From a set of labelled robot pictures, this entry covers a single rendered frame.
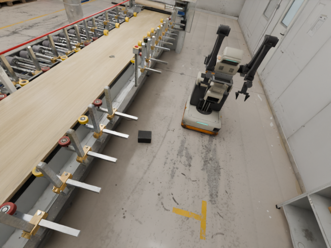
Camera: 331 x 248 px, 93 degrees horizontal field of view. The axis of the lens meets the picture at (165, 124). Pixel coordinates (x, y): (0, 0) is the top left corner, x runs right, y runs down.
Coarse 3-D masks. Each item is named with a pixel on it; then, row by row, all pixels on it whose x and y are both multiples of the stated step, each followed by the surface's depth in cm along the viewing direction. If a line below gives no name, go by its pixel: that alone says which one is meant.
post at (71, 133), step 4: (68, 132) 100; (72, 132) 102; (68, 136) 104; (72, 136) 103; (76, 136) 107; (72, 140) 106; (76, 140) 108; (72, 144) 110; (76, 144) 110; (80, 144) 114; (76, 148) 113; (80, 148) 116; (76, 152) 118; (80, 152) 117; (80, 156) 122
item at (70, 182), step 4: (44, 176) 108; (60, 176) 109; (68, 180) 108; (72, 180) 109; (68, 184) 108; (72, 184) 107; (76, 184) 107; (80, 184) 108; (84, 184) 108; (84, 188) 107; (88, 188) 107; (92, 188) 107; (96, 188) 107; (100, 188) 108; (96, 192) 108
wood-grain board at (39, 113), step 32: (128, 32) 290; (64, 64) 191; (96, 64) 201; (32, 96) 148; (64, 96) 154; (96, 96) 161; (0, 128) 121; (32, 128) 125; (64, 128) 129; (0, 160) 105; (32, 160) 108; (0, 192) 93
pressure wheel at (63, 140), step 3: (60, 138) 122; (63, 138) 122; (66, 138) 123; (60, 141) 120; (63, 141) 120; (66, 141) 121; (69, 141) 122; (60, 144) 119; (63, 144) 119; (66, 144) 120; (69, 144) 123
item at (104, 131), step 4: (88, 124) 145; (88, 128) 145; (92, 128) 143; (104, 132) 143; (108, 132) 142; (112, 132) 143; (116, 132) 143; (116, 136) 144; (120, 136) 142; (124, 136) 142; (128, 136) 143
